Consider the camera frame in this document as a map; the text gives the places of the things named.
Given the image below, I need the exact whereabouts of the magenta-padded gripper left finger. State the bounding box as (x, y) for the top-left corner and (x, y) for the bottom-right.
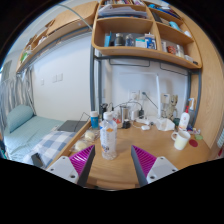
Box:
(45, 144), (97, 188)

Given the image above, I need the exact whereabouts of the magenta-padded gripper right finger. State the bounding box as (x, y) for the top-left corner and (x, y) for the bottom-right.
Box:
(130, 144), (179, 188)

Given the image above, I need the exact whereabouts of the clear plastic drink bottle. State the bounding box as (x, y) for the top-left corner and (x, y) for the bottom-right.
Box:
(99, 111), (118, 161)

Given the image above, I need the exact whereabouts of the round cream bun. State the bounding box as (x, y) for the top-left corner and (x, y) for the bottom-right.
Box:
(74, 140), (88, 152)
(84, 130), (96, 140)

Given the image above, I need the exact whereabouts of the cream white mug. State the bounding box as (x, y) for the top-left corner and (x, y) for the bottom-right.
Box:
(170, 129), (192, 151)

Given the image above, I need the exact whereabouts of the dark grey laptop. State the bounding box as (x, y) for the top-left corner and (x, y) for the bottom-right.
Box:
(57, 119), (88, 133)

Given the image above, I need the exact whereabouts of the white tissue pack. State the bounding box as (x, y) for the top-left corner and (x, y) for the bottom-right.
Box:
(155, 117), (176, 132)

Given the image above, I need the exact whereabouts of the white power strip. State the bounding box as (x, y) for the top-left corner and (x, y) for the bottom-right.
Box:
(134, 116), (151, 125)

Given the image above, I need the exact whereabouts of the white red-pump lotion bottle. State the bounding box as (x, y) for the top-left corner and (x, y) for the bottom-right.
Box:
(178, 105), (191, 132)

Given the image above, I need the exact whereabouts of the blue white-capped tube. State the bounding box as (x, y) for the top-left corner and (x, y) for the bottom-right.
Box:
(89, 110), (100, 130)

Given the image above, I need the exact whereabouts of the silver metal tumbler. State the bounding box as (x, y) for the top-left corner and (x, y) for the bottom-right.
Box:
(119, 105), (130, 124)

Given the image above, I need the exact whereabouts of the teal pillow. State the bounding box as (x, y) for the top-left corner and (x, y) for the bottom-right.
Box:
(6, 104), (35, 134)

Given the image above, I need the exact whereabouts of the blue white striped towel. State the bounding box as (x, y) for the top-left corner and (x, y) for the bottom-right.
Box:
(216, 128), (224, 149)

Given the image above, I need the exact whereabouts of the white desk lamp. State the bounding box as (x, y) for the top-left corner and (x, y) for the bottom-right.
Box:
(116, 71), (163, 118)

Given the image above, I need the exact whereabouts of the grey curtain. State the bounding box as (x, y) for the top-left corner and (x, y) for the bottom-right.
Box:
(0, 69), (36, 134)

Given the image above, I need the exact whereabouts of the wooden shelf unit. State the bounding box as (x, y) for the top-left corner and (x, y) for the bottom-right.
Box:
(91, 0), (203, 70)

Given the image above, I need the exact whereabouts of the long wooden bunk shelf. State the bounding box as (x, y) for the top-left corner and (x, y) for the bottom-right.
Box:
(15, 1), (99, 73)

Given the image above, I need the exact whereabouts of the white wall box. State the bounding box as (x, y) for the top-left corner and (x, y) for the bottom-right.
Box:
(161, 93), (171, 105)

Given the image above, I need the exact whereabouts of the white wall socket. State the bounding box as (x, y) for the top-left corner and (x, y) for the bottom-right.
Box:
(129, 89), (151, 101)

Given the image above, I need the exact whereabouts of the grey metal frame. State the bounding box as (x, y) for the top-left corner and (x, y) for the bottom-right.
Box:
(89, 43), (203, 128)

